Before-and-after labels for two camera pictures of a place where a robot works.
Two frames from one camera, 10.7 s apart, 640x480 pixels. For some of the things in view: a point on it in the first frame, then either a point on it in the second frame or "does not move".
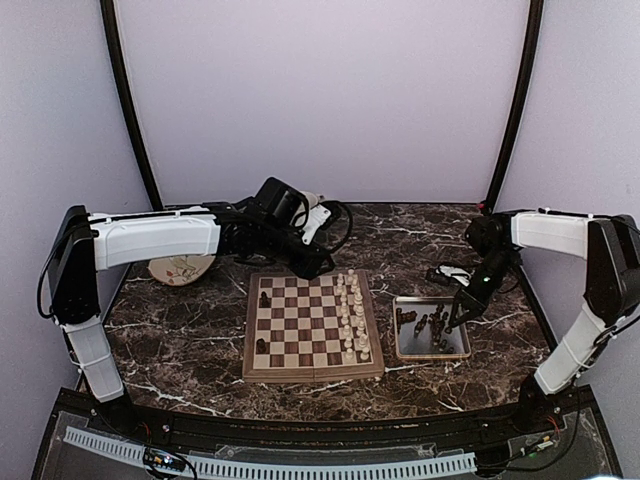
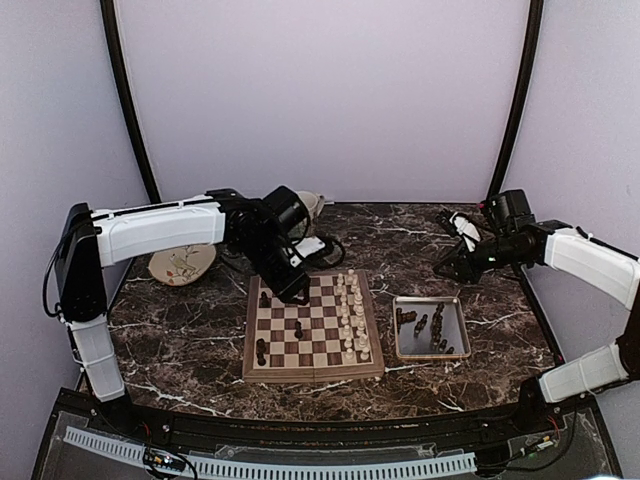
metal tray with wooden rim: x=421 y=323 does not move
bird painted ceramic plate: x=180 y=271 does not move
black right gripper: x=475 y=303 to x=460 y=257
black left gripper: x=307 y=268 to x=285 y=286
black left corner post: x=120 y=64 does not move
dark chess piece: x=260 y=346 does not move
